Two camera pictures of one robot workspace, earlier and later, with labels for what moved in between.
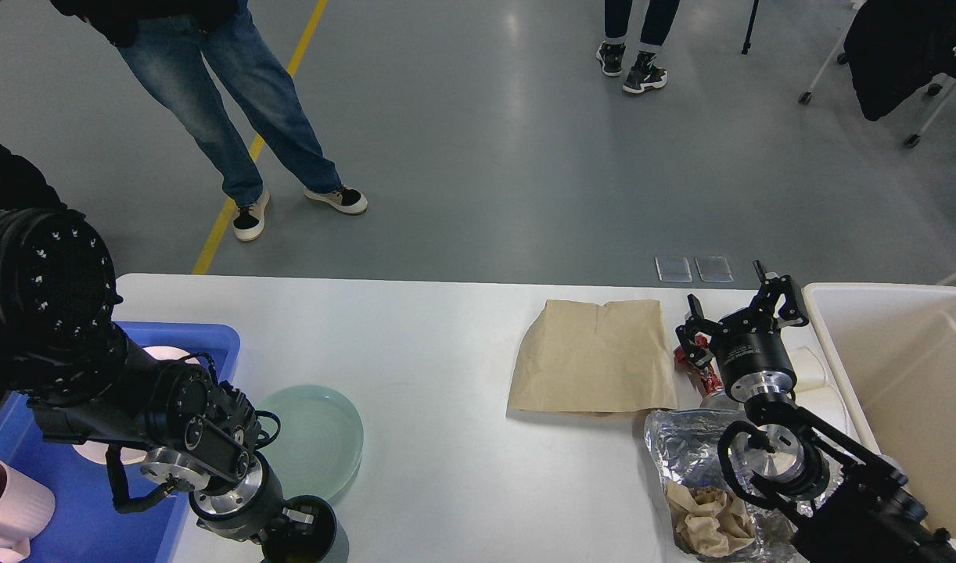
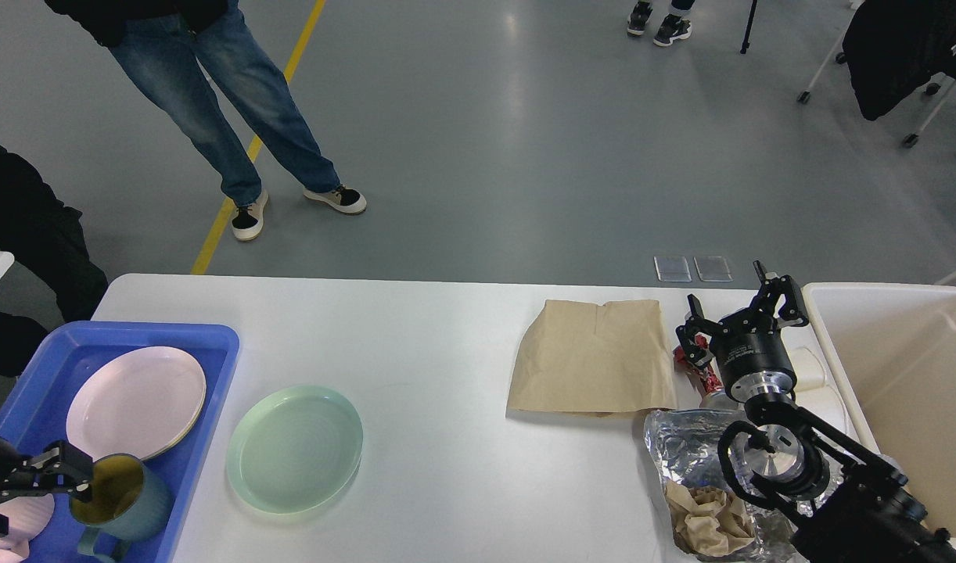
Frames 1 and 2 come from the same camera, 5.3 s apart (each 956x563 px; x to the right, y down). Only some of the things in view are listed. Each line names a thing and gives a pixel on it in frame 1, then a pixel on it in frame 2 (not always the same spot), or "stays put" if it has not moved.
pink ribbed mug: x=12 y=507 stays put
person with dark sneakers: x=645 y=73 to x=674 y=26
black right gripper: x=754 y=360 stays put
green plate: x=320 y=439 stays put
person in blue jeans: x=170 y=39 stays put
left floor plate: x=673 y=269 stays put
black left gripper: x=252 y=508 to x=58 y=467
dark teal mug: x=311 y=533 to x=129 y=501
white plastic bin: x=908 y=355 stays put
